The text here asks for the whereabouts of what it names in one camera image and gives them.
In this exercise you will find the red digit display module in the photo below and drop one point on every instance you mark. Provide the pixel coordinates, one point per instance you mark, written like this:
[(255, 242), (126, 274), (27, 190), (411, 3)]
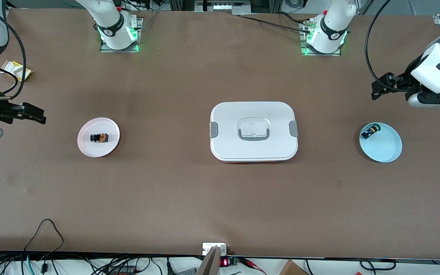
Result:
[(225, 262)]

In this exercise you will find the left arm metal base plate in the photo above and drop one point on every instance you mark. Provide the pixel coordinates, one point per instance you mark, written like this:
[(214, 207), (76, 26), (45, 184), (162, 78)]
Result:
[(304, 52)]

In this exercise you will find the light blue plate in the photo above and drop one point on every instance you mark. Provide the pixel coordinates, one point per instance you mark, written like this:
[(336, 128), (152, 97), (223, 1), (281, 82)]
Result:
[(384, 147)]

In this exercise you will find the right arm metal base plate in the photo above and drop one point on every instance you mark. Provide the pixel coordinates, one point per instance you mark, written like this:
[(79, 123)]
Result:
[(103, 49)]

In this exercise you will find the grey wooden bar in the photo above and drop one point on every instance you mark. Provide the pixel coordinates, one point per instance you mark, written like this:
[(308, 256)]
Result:
[(209, 263)]

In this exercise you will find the red clip leads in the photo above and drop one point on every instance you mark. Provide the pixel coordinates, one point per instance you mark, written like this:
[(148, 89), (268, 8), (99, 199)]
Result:
[(252, 263)]

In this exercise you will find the brown cardboard box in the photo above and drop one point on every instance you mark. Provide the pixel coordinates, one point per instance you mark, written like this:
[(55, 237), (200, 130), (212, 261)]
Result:
[(291, 269)]

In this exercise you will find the small white box device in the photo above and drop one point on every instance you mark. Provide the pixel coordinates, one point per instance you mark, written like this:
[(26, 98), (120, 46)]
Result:
[(209, 246)]

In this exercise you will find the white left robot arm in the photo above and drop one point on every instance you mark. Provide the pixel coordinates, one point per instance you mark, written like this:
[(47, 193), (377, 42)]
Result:
[(329, 26)]

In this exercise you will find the pink plate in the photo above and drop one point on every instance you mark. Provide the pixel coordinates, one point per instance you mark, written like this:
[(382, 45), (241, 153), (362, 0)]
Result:
[(98, 151)]

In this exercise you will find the yellow and white carton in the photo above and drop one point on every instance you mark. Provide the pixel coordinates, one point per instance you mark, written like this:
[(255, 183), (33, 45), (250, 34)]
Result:
[(13, 68)]

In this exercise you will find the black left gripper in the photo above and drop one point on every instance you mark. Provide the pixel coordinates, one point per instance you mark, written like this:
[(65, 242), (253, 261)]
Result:
[(406, 80)]

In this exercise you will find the white lidded container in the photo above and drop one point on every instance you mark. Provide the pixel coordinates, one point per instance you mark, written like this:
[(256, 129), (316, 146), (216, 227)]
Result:
[(227, 147)]

